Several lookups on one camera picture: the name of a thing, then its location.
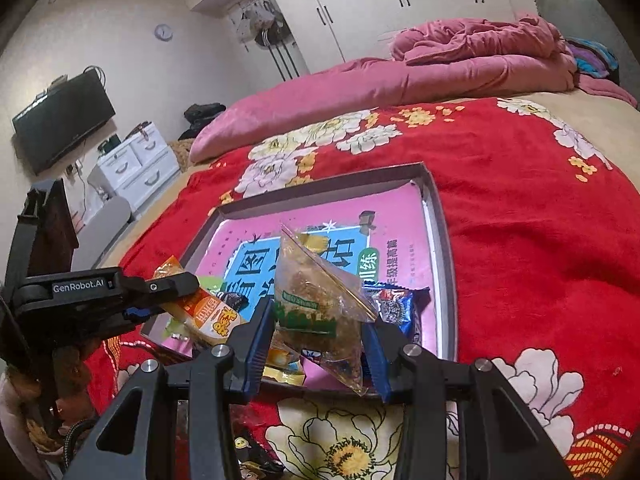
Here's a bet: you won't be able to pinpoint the clear meat floss packet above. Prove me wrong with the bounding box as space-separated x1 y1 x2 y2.
273 226 378 396

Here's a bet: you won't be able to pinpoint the blue oreo cookie packet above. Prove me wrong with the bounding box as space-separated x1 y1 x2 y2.
363 281 431 344

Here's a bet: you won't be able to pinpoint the grey padded headboard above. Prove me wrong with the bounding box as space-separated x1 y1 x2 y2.
534 0 613 40

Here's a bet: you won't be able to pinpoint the red floral blanket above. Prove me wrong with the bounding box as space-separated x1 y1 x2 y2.
84 97 640 480

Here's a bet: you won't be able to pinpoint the round wall clock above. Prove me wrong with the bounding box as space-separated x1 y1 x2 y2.
154 24 174 42

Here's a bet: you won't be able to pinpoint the yellow cartoon snack packet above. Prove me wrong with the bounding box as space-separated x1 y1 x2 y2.
262 332 306 387

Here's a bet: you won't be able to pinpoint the dark shallow box tray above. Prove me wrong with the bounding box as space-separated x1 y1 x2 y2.
140 160 459 396

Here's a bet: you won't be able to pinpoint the hanging bags on door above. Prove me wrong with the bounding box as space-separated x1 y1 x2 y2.
228 0 293 50

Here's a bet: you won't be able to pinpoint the black wall television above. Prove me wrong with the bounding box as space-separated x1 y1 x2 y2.
12 67 115 174

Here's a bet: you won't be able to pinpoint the colourful folded clothes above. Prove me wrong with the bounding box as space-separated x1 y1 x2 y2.
566 38 620 84

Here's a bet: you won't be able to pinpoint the black green pea packet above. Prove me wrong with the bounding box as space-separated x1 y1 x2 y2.
234 427 284 480

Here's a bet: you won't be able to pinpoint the white drawer cabinet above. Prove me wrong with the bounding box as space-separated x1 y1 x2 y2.
88 122 180 214

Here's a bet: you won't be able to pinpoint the pink and blue book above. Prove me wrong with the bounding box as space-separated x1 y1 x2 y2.
162 180 442 391

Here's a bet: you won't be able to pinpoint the black clothes pile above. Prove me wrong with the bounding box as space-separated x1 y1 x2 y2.
179 103 227 140

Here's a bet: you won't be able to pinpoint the tan bed sheet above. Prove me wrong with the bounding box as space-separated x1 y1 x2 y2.
100 90 640 266

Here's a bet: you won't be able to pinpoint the green milk snack packet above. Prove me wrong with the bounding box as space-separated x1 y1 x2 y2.
198 275 224 296

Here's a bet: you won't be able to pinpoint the orange cracker packet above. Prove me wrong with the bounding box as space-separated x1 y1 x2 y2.
160 286 246 348

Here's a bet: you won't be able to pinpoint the pink quilt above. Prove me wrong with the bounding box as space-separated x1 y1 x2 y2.
190 15 637 164

